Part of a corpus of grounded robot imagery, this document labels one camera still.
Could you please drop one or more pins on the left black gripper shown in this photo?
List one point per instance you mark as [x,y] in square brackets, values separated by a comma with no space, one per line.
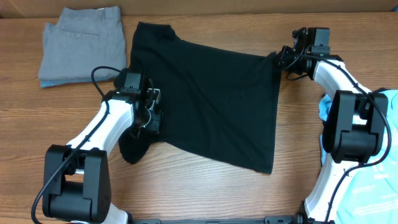
[157,122]

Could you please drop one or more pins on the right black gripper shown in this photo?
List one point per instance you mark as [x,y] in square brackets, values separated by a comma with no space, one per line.
[281,57]

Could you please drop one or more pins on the black t-shirt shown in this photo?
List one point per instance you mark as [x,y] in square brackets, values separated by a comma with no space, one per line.
[215,103]

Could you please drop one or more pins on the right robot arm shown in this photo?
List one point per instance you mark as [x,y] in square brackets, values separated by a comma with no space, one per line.
[354,131]

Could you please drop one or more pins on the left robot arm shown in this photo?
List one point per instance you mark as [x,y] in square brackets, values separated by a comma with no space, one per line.
[77,187]

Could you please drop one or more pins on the folded grey shorts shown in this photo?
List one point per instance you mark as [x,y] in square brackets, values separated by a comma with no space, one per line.
[80,41]

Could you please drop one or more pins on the folded light blue garment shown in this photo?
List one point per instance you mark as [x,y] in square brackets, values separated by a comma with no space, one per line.
[68,83]

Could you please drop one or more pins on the light blue t-shirt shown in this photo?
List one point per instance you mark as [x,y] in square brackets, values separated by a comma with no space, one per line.
[372,194]

